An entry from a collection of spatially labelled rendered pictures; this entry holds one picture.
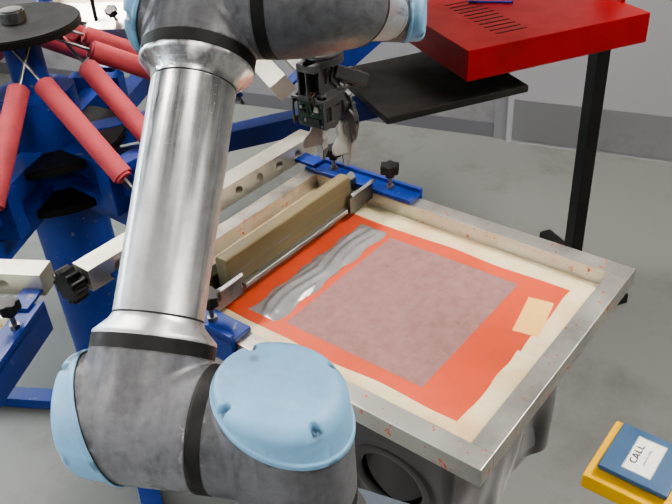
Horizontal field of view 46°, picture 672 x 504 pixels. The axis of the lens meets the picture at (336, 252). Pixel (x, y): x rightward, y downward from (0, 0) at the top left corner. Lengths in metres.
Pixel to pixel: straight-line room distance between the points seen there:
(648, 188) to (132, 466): 3.38
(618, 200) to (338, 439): 3.17
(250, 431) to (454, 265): 1.01
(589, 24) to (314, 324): 1.35
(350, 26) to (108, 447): 0.46
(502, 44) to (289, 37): 1.54
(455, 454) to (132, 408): 0.61
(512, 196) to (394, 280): 2.20
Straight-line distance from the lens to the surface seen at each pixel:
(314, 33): 0.79
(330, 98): 1.33
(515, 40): 2.31
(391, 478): 1.47
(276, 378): 0.67
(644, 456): 1.26
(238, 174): 1.79
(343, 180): 1.69
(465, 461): 1.18
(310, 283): 1.55
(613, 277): 1.55
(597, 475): 1.24
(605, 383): 2.78
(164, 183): 0.74
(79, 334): 2.45
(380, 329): 1.44
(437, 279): 1.55
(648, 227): 3.59
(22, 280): 1.61
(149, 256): 0.73
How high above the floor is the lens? 1.89
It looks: 35 degrees down
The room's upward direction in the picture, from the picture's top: 4 degrees counter-clockwise
